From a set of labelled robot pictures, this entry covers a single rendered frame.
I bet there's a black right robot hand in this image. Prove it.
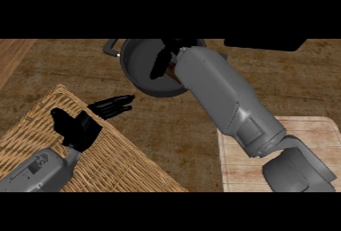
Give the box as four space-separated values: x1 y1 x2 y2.
149 38 208 81

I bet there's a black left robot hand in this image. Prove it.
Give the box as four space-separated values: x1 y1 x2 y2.
48 94 135 153

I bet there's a brown sweet potato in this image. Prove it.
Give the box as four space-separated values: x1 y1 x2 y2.
163 59 184 85

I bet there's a dark grey pot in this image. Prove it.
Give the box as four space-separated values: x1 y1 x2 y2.
101 38 230 98

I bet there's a pale wooden cutting board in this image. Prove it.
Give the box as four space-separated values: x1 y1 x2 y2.
215 115 341 193

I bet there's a wicker placemat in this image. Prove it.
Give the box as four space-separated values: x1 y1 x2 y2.
0 84 188 193

